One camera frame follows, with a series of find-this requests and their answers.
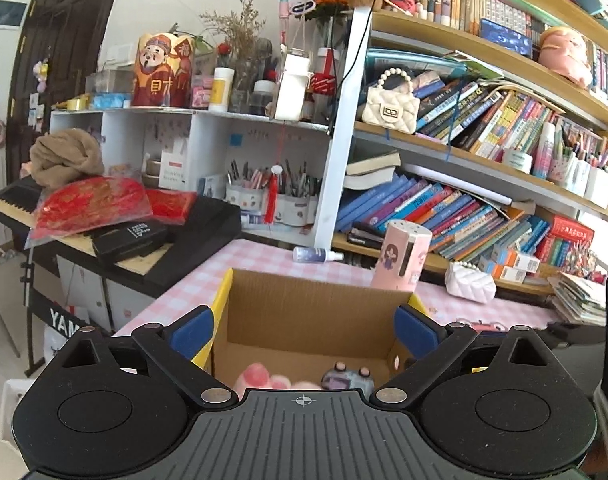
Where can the white box with red label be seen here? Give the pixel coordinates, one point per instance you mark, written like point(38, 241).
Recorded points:
point(174, 162)

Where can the orange and white boxes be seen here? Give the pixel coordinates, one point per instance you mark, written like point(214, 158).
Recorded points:
point(513, 262)

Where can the row of blue and red books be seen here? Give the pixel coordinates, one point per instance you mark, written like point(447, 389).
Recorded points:
point(433, 215)

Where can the pink cylindrical device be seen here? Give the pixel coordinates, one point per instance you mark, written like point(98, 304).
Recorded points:
point(401, 255)

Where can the dried flower bunch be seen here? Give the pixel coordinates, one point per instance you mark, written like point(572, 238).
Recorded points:
point(241, 30)

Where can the white pen holder with pens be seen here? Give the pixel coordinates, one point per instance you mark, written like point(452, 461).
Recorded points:
point(296, 202)
point(244, 197)

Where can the white quilted purse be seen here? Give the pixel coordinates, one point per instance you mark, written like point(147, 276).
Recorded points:
point(468, 280)

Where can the red tassel ornament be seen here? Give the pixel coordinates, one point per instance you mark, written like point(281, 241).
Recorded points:
point(272, 195)

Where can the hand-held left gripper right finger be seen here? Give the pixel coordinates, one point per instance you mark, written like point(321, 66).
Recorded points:
point(413, 331)

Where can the black keyboard stand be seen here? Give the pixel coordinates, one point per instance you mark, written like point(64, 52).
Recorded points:
point(54, 310)

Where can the white bottle with yellow label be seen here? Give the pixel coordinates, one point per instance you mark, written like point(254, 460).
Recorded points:
point(220, 90)

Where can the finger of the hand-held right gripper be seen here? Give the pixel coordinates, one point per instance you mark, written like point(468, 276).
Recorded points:
point(576, 335)

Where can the wooden bookshelf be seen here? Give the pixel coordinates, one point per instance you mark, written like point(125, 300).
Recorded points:
point(423, 30)

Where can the black electric keyboard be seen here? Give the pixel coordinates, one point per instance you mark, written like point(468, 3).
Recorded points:
point(206, 225)

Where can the white shelf unit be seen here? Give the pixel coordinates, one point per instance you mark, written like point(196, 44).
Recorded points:
point(211, 145)

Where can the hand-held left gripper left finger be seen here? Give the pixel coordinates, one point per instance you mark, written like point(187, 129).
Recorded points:
point(196, 332)

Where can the row of leaning colourful books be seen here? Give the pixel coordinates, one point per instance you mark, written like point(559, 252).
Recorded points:
point(483, 115)

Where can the pink checked tablecloth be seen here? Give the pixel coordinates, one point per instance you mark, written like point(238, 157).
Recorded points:
point(264, 260)

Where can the stack of booklets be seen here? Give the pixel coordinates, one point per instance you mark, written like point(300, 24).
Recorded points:
point(578, 300)

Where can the grey purple toy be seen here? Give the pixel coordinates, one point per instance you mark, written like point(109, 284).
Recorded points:
point(346, 379)

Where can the fortune god paper decoration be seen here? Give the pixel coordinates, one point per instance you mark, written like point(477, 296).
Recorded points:
point(156, 70)

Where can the brown towel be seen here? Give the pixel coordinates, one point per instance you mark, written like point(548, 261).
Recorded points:
point(66, 155)

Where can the pink plush toy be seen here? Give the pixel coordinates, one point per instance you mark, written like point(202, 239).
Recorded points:
point(256, 377)

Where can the small spray bottle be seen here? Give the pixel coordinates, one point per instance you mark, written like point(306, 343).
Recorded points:
point(311, 254)

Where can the white hanging carton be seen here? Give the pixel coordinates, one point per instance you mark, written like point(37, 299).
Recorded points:
point(291, 87)

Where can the white round jar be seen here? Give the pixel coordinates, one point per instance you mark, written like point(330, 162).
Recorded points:
point(517, 160)

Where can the blue patterned box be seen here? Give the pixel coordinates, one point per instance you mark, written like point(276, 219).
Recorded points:
point(503, 35)

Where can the orange flowers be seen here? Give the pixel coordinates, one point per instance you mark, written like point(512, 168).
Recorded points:
point(331, 2)

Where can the pink unicorn wand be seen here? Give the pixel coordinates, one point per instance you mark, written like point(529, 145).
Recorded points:
point(284, 10)

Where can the pink tall spray bottle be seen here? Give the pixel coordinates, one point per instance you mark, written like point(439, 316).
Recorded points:
point(544, 152)

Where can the dark wooden door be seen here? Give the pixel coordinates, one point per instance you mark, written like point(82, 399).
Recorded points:
point(64, 35)

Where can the red flat packet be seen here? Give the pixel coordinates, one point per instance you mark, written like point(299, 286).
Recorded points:
point(171, 205)

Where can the red boxed dictionary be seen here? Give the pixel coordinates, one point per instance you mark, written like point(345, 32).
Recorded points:
point(566, 242)

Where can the yellow cardboard box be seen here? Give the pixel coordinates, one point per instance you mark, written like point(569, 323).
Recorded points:
point(304, 310)

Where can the clear plastic boxes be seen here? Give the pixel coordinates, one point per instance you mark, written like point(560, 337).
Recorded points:
point(106, 82)

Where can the pink pig plush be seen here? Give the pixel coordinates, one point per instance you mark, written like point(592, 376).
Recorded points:
point(566, 52)

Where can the black flat box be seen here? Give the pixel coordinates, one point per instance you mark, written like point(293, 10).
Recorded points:
point(129, 237)

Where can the row of pencil cups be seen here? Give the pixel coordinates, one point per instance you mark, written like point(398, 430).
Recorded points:
point(576, 170)

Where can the pink small box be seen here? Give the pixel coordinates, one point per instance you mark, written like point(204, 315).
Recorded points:
point(201, 92)

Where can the thick books lying flat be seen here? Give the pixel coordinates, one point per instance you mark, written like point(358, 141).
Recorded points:
point(371, 170)

